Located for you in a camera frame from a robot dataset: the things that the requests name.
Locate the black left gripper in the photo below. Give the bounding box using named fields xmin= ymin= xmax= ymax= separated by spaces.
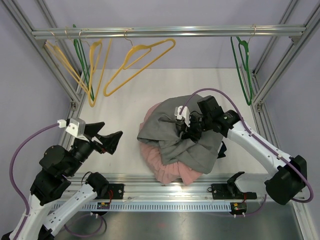
xmin=65 ymin=122 xmax=123 ymax=177

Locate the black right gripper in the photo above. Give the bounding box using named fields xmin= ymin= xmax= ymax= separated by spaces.
xmin=181 ymin=113 xmax=213 ymax=141

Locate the green navy plaid skirt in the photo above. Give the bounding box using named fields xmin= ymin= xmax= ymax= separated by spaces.
xmin=217 ymin=141 xmax=227 ymax=159

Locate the grey pleated skirt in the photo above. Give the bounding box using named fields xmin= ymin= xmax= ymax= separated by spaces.
xmin=137 ymin=95 xmax=223 ymax=174

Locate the pink pleated skirt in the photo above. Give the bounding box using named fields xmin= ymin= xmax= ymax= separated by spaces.
xmin=138 ymin=106 xmax=203 ymax=186

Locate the yellow hanger of white skirt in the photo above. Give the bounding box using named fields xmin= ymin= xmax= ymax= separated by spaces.
xmin=76 ymin=29 xmax=113 ymax=109

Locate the yellow hanger of pink skirt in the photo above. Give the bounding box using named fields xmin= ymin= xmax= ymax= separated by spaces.
xmin=103 ymin=28 xmax=176 ymax=97

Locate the yellow plastic hanger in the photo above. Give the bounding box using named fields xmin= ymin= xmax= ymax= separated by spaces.
xmin=45 ymin=40 xmax=89 ymax=94

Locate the green hanger of plaid skirt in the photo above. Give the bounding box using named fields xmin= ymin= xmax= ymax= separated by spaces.
xmin=64 ymin=26 xmax=95 ymax=101

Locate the green plastic hanger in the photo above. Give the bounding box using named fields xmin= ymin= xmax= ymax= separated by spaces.
xmin=230 ymin=25 xmax=256 ymax=106

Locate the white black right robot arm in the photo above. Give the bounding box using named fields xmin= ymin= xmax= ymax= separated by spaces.
xmin=174 ymin=95 xmax=307 ymax=205

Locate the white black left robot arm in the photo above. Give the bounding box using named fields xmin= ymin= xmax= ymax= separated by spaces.
xmin=2 ymin=118 xmax=124 ymax=240

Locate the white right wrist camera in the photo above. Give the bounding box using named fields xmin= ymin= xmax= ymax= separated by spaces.
xmin=174 ymin=105 xmax=191 ymax=127

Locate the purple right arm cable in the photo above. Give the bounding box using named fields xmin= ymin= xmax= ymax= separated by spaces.
xmin=179 ymin=87 xmax=315 ymax=217

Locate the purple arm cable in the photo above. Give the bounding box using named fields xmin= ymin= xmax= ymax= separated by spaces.
xmin=179 ymin=87 xmax=315 ymax=217
xmin=9 ymin=122 xmax=107 ymax=240

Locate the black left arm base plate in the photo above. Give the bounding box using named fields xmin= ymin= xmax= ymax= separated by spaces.
xmin=103 ymin=183 xmax=125 ymax=200

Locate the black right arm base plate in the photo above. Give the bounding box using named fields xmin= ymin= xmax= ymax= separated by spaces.
xmin=207 ymin=183 xmax=258 ymax=200

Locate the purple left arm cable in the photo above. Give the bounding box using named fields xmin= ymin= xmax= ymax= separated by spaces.
xmin=9 ymin=122 xmax=107 ymax=240

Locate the white slotted cable duct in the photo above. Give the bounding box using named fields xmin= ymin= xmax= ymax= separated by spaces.
xmin=51 ymin=201 xmax=232 ymax=213

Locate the aluminium frame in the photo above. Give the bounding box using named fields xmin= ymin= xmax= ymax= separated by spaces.
xmin=0 ymin=0 xmax=320 ymax=240

